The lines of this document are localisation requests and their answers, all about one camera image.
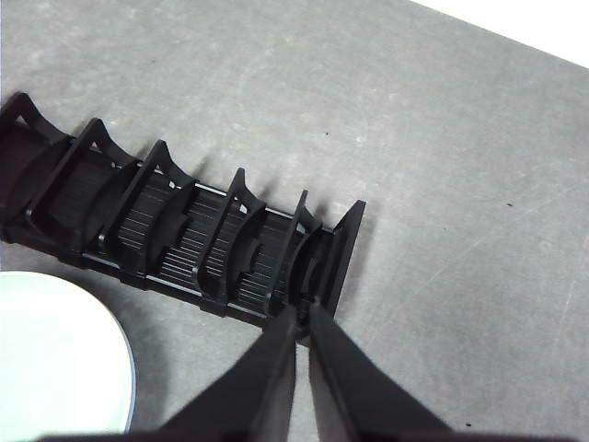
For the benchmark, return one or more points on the green round plate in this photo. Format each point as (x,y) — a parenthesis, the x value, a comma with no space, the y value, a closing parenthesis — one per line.
(55,350)

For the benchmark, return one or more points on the black plastic dish rack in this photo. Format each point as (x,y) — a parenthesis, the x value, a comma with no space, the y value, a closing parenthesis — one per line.
(184,239)

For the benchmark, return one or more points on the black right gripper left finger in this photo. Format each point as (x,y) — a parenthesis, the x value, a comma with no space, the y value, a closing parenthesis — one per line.
(248,391)

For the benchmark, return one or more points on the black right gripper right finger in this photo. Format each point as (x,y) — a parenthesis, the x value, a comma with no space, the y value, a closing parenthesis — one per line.
(354,391)

